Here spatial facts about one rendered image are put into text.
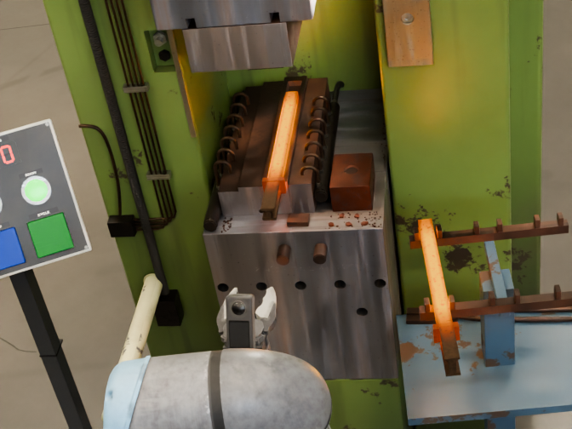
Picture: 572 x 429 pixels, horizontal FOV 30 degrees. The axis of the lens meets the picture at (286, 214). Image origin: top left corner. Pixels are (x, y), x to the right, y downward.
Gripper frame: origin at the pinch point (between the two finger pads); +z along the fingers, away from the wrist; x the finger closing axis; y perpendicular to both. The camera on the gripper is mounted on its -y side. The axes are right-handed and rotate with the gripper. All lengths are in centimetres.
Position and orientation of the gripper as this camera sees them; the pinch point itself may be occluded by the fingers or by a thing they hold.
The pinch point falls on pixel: (252, 289)
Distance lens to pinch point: 195.9
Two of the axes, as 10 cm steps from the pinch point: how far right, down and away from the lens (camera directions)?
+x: 9.8, -0.4, -1.7
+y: 1.4, 7.8, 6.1
